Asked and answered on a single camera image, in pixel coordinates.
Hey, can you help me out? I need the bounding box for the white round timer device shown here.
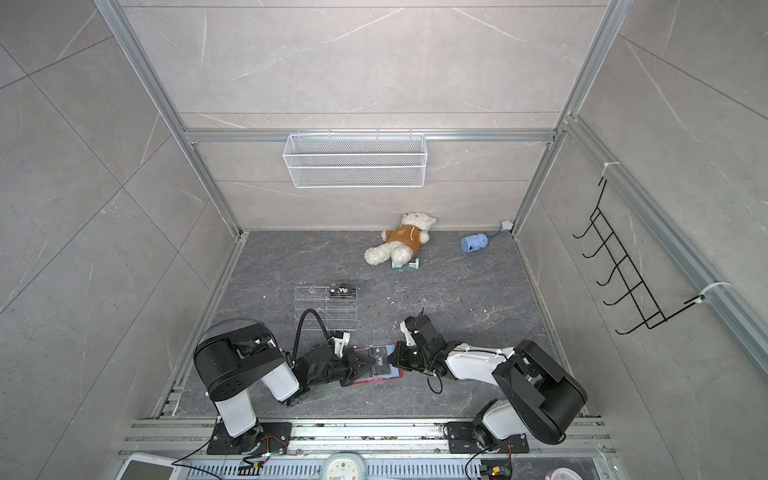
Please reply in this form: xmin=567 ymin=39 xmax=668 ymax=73
xmin=320 ymin=452 xmax=367 ymax=480

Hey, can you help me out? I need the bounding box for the black VIP credit card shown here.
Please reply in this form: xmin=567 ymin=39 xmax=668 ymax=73
xmin=328 ymin=283 xmax=357 ymax=298

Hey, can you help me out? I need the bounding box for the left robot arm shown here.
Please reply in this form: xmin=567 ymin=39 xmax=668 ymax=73
xmin=193 ymin=309 xmax=378 ymax=438

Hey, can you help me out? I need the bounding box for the pink white round object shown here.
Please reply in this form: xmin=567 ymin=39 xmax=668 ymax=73
xmin=546 ymin=467 xmax=583 ymax=480

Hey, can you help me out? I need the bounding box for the black wire hook rack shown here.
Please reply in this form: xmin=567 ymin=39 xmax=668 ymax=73
xmin=571 ymin=177 xmax=706 ymax=336

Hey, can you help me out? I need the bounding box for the clear acrylic organizer tray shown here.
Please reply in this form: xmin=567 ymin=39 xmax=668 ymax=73
xmin=294 ymin=282 xmax=360 ymax=331

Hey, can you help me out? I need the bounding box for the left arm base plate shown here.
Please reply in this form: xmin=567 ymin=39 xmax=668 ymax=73
xmin=206 ymin=420 xmax=293 ymax=455

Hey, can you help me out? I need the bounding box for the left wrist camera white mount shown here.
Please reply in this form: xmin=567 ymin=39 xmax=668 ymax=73
xmin=330 ymin=330 xmax=351 ymax=358

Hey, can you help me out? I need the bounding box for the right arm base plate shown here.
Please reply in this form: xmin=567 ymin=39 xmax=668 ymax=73
xmin=443 ymin=422 xmax=530 ymax=454

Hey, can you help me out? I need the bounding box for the red leather card holder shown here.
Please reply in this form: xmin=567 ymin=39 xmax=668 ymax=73
xmin=353 ymin=344 xmax=403 ymax=385

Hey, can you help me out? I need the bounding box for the blue cylindrical cup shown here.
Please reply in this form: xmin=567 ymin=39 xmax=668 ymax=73
xmin=460 ymin=233 xmax=489 ymax=253

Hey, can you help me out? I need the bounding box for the white tablet device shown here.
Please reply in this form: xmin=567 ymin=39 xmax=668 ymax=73
xmin=115 ymin=453 xmax=181 ymax=480

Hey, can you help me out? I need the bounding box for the white teddy bear orange shirt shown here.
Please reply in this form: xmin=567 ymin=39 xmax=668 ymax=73
xmin=364 ymin=212 xmax=437 ymax=266

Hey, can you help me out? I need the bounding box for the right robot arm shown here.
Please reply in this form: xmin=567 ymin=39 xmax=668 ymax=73
xmin=389 ymin=340 xmax=588 ymax=449

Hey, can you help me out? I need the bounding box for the white wire mesh basket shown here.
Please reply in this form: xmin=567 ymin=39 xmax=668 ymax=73
xmin=283 ymin=133 xmax=428 ymax=188

